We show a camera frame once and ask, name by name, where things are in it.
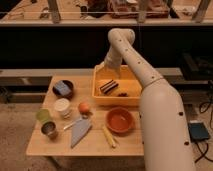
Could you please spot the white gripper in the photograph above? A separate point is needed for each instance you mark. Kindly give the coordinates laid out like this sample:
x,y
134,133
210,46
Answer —
x,y
113,63

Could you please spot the striped dark eraser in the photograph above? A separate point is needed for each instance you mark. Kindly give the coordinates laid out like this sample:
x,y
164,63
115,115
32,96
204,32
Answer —
x,y
108,86

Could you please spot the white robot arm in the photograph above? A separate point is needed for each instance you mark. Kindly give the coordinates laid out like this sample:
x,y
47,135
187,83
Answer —
x,y
167,145

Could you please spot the dark brown bowl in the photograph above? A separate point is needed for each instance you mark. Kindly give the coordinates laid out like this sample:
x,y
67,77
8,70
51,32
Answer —
x,y
66,96

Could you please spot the red bowl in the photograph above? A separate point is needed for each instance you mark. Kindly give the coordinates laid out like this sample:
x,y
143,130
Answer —
x,y
119,120

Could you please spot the yellow plastic bin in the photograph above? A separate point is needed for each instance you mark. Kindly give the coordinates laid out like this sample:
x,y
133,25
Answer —
x,y
127,83

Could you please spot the dark small item in bin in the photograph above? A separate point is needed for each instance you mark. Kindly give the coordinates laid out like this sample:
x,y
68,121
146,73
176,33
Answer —
x,y
122,95

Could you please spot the orange fruit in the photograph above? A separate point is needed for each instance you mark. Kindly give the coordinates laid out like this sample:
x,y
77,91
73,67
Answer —
x,y
84,108

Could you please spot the blue sponge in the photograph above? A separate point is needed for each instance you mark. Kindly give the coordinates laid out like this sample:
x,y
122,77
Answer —
x,y
63,87

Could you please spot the white cup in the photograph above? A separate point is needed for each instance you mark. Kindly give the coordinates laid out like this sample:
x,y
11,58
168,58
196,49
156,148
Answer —
x,y
62,106

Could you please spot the yellow corn cob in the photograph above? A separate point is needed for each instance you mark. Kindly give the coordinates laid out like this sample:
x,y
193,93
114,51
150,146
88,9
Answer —
x,y
109,137

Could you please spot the grey blue spatula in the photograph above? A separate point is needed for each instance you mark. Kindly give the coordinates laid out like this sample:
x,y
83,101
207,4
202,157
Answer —
x,y
79,128

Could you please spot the wooden table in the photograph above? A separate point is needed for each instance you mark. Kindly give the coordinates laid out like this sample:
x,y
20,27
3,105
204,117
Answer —
x,y
94,143

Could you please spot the green plastic cup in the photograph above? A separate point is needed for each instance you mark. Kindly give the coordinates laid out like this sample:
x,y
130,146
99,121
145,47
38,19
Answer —
x,y
43,116

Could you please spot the metal cup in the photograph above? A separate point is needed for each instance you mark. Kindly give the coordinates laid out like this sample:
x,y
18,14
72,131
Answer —
x,y
49,129

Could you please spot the black foot pedal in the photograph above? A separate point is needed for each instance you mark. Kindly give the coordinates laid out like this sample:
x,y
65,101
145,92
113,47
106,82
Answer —
x,y
198,131

